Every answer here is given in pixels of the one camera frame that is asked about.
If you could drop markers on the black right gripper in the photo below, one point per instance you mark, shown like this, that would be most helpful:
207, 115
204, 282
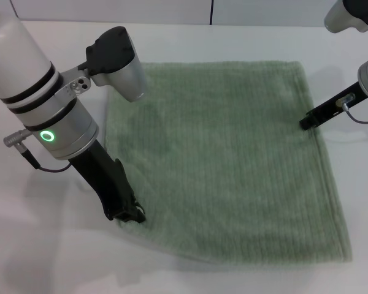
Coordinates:
335, 104

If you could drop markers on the green ribbed towel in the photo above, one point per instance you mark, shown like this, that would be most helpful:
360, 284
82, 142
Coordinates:
227, 159

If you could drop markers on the black vertical wall strip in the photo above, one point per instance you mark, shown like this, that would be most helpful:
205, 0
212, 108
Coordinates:
212, 12

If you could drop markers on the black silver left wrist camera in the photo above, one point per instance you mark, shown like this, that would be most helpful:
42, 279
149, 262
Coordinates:
119, 61

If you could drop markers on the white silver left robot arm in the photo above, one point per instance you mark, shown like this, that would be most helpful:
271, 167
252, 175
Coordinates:
27, 101

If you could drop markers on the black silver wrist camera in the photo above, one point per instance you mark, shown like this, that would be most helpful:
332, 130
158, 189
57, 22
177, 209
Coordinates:
119, 61
351, 13

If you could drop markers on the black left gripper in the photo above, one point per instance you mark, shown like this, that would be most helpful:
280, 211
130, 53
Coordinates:
101, 177

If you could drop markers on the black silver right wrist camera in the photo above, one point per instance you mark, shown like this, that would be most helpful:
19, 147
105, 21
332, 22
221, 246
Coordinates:
351, 13

